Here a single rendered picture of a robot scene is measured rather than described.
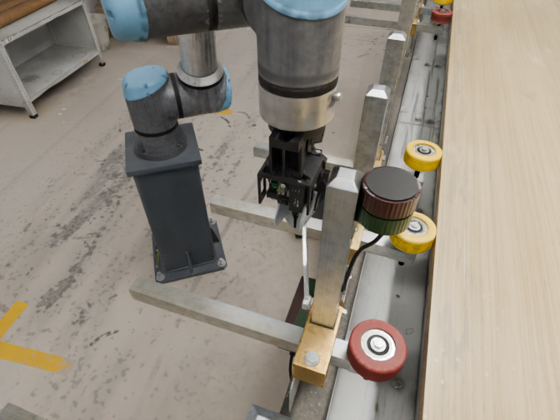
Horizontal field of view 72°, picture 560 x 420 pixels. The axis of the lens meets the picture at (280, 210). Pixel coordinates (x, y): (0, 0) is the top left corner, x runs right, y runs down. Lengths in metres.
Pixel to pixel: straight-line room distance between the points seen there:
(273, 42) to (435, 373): 0.46
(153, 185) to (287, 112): 1.07
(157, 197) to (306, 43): 1.17
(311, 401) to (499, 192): 0.55
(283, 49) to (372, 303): 0.69
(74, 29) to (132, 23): 3.35
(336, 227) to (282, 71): 0.18
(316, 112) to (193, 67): 0.87
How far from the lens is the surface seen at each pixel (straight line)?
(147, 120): 1.36
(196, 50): 1.23
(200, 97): 1.33
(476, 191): 0.88
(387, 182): 0.42
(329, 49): 0.41
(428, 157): 0.92
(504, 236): 0.80
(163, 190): 1.47
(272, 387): 1.52
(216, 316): 0.65
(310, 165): 0.50
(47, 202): 2.42
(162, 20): 0.49
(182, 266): 1.79
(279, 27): 0.40
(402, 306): 0.98
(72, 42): 3.91
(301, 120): 0.44
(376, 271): 1.03
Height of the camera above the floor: 1.42
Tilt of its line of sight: 44 degrees down
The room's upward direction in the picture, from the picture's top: straight up
